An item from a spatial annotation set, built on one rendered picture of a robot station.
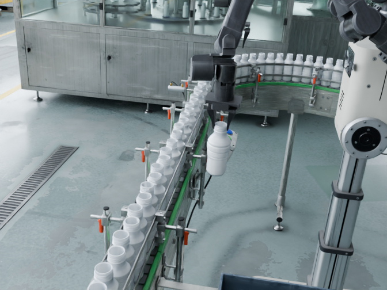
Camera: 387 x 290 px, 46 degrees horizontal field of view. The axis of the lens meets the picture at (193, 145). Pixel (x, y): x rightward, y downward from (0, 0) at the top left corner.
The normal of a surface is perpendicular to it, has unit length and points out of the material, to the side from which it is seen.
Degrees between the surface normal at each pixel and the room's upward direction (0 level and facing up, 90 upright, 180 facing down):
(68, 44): 90
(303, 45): 90
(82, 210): 0
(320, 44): 90
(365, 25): 66
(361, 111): 101
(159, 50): 90
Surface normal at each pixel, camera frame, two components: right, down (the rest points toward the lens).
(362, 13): 0.12, 0.00
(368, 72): -0.16, 0.40
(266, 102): 0.26, 0.41
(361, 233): 0.06, -0.91
